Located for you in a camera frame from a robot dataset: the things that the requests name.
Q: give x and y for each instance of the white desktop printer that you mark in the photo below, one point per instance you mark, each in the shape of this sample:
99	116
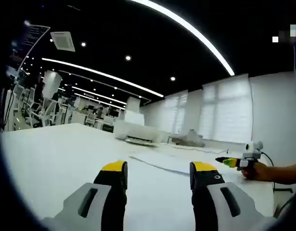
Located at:
138	132

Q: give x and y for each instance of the ceiling air conditioner unit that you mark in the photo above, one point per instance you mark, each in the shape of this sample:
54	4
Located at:
63	41

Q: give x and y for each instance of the person's right hand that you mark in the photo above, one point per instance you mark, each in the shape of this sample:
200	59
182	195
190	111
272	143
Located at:
257	172

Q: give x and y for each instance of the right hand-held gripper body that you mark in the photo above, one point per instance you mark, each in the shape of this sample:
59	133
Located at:
252	152

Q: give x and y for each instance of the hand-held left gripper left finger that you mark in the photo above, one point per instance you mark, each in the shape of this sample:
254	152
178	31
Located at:
100	207

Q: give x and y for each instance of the narrow white window blind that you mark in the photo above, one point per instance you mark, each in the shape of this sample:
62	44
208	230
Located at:
174	113

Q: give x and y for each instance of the white table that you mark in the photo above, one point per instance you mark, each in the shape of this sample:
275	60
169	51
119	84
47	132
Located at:
66	163

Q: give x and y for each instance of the hanging dark display screen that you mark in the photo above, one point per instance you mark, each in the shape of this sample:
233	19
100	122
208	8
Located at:
30	41

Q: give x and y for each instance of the black office chair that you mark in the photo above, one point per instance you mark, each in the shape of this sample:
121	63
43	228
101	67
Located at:
283	204

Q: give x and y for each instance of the wide white window blind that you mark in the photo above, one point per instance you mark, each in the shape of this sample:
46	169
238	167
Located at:
228	113

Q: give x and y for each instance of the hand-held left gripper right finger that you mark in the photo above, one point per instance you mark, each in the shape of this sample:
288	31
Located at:
210	207

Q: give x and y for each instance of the grey desktop device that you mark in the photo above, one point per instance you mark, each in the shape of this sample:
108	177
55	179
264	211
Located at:
187	139

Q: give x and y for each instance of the curved ceiling light strip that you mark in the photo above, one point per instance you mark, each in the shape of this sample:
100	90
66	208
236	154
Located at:
198	33

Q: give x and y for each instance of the white paper sheet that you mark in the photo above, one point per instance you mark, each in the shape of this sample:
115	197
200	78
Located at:
176	163

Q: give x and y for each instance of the row of white office chairs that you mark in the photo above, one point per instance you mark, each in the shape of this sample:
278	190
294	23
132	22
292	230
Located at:
42	113

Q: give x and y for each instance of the white square pillar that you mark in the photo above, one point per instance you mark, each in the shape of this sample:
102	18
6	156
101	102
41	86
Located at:
52	83

